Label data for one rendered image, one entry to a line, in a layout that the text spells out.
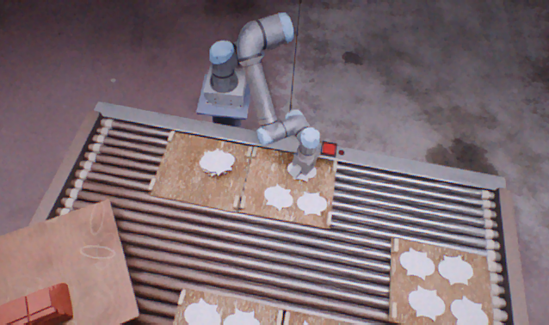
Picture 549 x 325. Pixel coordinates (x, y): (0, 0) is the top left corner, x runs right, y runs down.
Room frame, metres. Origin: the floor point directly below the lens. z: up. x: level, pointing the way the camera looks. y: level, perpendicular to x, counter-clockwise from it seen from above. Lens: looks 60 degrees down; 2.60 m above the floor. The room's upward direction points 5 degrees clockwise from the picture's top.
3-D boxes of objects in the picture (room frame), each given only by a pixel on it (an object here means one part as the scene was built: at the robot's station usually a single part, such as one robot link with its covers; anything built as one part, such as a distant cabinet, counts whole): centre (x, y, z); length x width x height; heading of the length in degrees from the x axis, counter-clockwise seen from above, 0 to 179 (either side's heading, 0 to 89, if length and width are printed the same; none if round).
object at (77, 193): (0.60, -0.07, 0.90); 1.95 x 0.05 x 0.05; 84
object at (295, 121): (0.98, -0.10, 1.21); 0.11 x 0.11 x 0.08; 30
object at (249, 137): (1.07, -0.13, 0.89); 2.08 x 0.09 x 0.06; 84
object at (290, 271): (0.45, -0.06, 0.90); 1.95 x 0.05 x 0.05; 84
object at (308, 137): (0.91, -0.17, 1.21); 0.09 x 0.08 x 0.11; 30
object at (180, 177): (0.87, 0.30, 0.93); 0.41 x 0.35 x 0.02; 83
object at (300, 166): (0.89, -0.15, 1.05); 0.12 x 0.09 x 0.16; 141
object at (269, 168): (0.83, -0.12, 0.93); 0.41 x 0.35 x 0.02; 85
